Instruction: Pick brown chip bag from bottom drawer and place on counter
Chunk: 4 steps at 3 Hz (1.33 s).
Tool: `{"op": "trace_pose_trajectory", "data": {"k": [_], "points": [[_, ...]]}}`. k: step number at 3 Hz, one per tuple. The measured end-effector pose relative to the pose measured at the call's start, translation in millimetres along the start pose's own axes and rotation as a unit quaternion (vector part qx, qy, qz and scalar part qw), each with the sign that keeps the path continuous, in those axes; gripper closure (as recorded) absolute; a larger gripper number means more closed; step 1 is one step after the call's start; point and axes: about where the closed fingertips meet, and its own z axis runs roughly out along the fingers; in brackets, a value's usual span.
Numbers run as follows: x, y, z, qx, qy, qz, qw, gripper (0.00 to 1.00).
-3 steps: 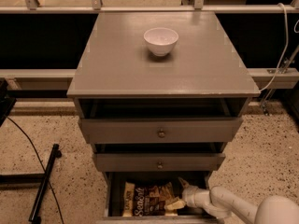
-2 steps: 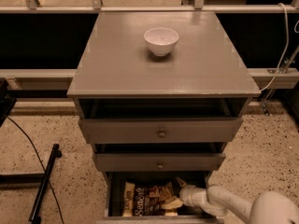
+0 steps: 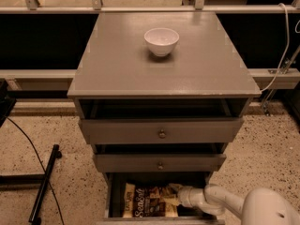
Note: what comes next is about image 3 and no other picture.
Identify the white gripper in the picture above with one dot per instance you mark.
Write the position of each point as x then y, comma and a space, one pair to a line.
187, 195

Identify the brown chip bag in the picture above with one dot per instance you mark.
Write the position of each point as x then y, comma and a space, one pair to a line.
144, 202

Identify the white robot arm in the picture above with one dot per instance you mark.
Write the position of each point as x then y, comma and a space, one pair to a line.
262, 206

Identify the top grey drawer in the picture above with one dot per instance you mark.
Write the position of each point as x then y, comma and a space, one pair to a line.
147, 131

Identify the middle grey drawer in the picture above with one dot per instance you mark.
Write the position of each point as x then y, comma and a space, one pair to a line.
146, 163

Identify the grey wooden drawer cabinet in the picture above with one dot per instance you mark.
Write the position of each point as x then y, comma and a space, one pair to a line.
119, 78

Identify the black floor stand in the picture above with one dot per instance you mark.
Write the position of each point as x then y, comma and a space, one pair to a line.
41, 181

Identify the white ceramic bowl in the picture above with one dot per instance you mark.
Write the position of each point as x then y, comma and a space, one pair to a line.
161, 41

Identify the black equipment at left edge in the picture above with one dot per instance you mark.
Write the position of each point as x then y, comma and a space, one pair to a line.
6, 102

